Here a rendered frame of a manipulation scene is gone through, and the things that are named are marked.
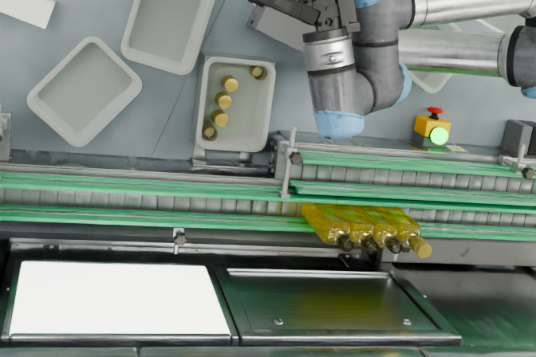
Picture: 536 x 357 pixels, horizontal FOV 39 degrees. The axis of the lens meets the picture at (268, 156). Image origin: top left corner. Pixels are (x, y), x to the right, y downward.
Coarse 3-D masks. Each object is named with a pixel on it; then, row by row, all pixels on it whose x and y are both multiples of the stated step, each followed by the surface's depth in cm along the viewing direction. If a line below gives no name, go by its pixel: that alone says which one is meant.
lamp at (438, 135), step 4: (432, 128) 194; (436, 128) 193; (440, 128) 192; (432, 132) 193; (436, 132) 192; (440, 132) 192; (444, 132) 192; (432, 136) 193; (436, 136) 192; (440, 136) 192; (444, 136) 192; (432, 140) 193; (436, 140) 192; (440, 140) 192; (444, 140) 193
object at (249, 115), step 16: (208, 64) 174; (224, 64) 182; (240, 64) 176; (256, 64) 176; (208, 80) 182; (240, 80) 184; (256, 80) 185; (272, 80) 178; (208, 96) 183; (240, 96) 185; (256, 96) 186; (272, 96) 180; (208, 112) 184; (240, 112) 186; (256, 112) 187; (224, 128) 186; (240, 128) 187; (256, 128) 187; (208, 144) 180; (224, 144) 181; (240, 144) 183; (256, 144) 184
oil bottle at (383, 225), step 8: (360, 208) 180; (368, 208) 180; (376, 208) 181; (368, 216) 175; (376, 216) 175; (384, 216) 176; (376, 224) 170; (384, 224) 170; (392, 224) 171; (376, 232) 169; (384, 232) 169; (392, 232) 169; (376, 240) 169
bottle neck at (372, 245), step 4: (360, 236) 167; (364, 236) 166; (368, 236) 166; (360, 240) 167; (364, 240) 165; (368, 240) 164; (372, 240) 163; (364, 244) 164; (368, 244) 163; (372, 244) 165; (376, 244) 163; (364, 248) 165; (368, 248) 165; (372, 248) 165; (376, 248) 163; (368, 252) 163; (372, 252) 163
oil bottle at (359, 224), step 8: (344, 208) 178; (352, 208) 179; (344, 216) 173; (352, 216) 173; (360, 216) 174; (352, 224) 169; (360, 224) 169; (368, 224) 169; (352, 232) 168; (360, 232) 167; (368, 232) 168
